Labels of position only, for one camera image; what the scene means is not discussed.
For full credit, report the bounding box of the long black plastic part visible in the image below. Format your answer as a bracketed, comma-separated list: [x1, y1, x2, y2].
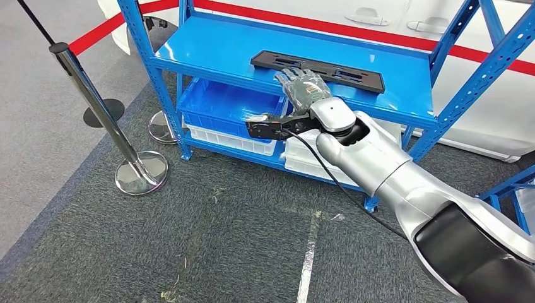
[250, 50, 386, 95]

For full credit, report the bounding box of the blue metal shelf rack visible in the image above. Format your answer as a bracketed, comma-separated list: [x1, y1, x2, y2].
[116, 0, 535, 212]

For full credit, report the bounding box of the blue wheeled shelf rack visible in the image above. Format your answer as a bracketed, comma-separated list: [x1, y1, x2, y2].
[476, 165, 535, 235]

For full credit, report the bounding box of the white translucent plastic bin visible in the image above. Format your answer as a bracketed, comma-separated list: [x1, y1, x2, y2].
[285, 118, 403, 166]
[284, 155, 362, 187]

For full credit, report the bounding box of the blue plastic bin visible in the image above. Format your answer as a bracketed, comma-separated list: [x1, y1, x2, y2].
[177, 77, 293, 145]

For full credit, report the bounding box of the red barrier belt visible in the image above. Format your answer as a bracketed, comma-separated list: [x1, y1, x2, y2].
[68, 0, 180, 56]
[192, 0, 535, 77]

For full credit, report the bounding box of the small white plastic bin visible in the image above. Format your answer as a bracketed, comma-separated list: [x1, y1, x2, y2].
[516, 184, 535, 222]

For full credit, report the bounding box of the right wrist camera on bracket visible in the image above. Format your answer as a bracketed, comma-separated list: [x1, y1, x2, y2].
[245, 112, 322, 141]

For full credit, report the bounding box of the chrome stanchion post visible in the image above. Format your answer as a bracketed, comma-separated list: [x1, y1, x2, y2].
[148, 109, 180, 146]
[49, 42, 169, 196]

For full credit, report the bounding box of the thin black stanchion post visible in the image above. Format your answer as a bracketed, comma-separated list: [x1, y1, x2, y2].
[16, 0, 126, 129]

